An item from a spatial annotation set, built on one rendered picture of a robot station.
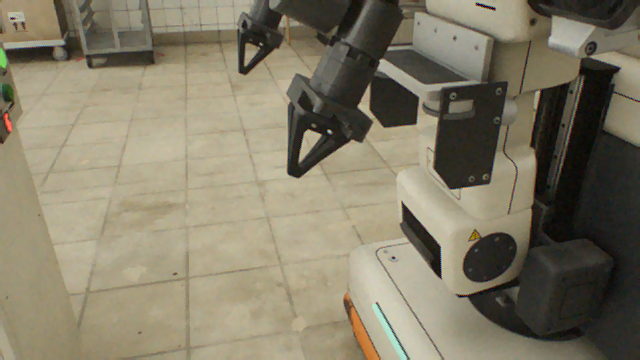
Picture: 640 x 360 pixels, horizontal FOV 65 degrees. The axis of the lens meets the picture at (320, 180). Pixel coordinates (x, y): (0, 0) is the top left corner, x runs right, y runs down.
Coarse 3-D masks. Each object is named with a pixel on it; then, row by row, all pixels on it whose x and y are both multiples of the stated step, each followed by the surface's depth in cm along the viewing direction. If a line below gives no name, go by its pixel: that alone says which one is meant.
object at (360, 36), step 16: (352, 0) 49; (368, 0) 47; (384, 0) 48; (352, 16) 48; (368, 16) 48; (384, 16) 48; (400, 16) 49; (336, 32) 50; (352, 32) 48; (368, 32) 48; (384, 32) 49; (352, 48) 50; (368, 48) 49; (384, 48) 50
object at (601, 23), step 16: (560, 0) 55; (576, 0) 54; (592, 0) 53; (608, 0) 53; (624, 0) 51; (560, 16) 59; (576, 16) 56; (592, 16) 54; (608, 16) 52; (624, 16) 52
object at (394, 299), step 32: (352, 256) 127; (384, 256) 123; (416, 256) 123; (352, 288) 127; (384, 288) 113; (416, 288) 113; (448, 288) 113; (352, 320) 129; (384, 320) 107; (416, 320) 104; (448, 320) 104; (480, 320) 104; (512, 320) 105; (384, 352) 110; (416, 352) 98; (448, 352) 96; (480, 352) 96; (512, 352) 96; (544, 352) 96; (576, 352) 96
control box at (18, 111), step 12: (0, 72) 83; (0, 84) 82; (12, 84) 88; (0, 96) 81; (0, 108) 80; (12, 108) 86; (0, 120) 79; (12, 120) 85; (0, 132) 78; (0, 144) 78
